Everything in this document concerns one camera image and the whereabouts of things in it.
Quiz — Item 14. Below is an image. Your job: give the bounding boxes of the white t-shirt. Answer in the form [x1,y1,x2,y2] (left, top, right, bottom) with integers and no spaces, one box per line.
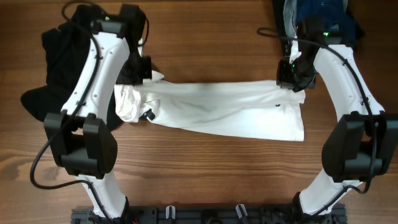
[114,71,305,141]

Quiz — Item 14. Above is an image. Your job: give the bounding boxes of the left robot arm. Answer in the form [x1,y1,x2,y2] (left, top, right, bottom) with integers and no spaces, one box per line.
[43,4,152,223]

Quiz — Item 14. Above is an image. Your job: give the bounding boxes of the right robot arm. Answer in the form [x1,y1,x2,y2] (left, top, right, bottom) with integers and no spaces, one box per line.
[277,16,397,220]

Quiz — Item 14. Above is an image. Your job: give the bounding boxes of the light blue denim jeans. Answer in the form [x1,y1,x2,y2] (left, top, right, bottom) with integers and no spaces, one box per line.
[282,0,297,37]

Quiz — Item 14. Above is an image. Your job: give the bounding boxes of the black folded garment under jeans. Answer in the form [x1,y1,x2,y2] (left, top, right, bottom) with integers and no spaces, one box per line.
[272,0,364,41]

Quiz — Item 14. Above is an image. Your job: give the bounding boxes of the right black camera cable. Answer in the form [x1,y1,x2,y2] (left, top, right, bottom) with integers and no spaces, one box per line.
[256,27,379,218]

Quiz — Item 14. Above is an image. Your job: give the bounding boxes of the black camera cable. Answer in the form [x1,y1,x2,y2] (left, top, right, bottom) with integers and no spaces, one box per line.
[29,0,150,224]
[256,27,379,218]

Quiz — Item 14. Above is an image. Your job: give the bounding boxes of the left black camera cable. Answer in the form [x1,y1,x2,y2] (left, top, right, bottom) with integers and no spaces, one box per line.
[29,0,150,224]

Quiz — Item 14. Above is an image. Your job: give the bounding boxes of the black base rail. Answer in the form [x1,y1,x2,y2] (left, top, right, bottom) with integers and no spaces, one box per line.
[70,204,348,224]

